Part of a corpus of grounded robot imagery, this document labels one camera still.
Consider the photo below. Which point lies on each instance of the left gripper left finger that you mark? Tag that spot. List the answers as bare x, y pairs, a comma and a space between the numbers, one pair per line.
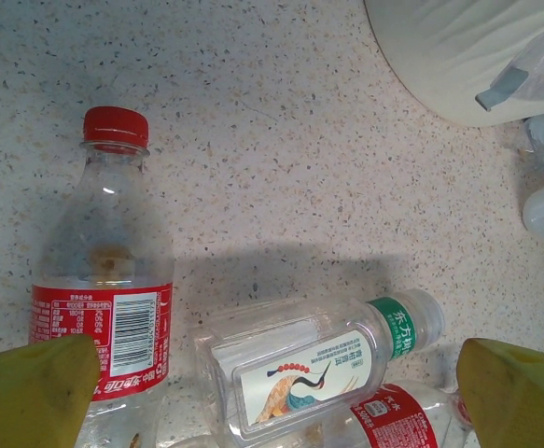
29, 396

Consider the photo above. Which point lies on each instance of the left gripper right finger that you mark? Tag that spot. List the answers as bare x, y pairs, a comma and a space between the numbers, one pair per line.
519, 401

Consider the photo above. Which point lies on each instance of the cola bottle red cap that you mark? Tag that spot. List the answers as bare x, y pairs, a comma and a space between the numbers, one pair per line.
393, 420
108, 224

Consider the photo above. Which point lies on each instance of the tea bottle green neck label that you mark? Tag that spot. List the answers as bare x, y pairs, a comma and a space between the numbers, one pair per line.
299, 373

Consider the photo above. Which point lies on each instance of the cream round waste bin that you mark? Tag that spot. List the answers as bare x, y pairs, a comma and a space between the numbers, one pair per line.
430, 56

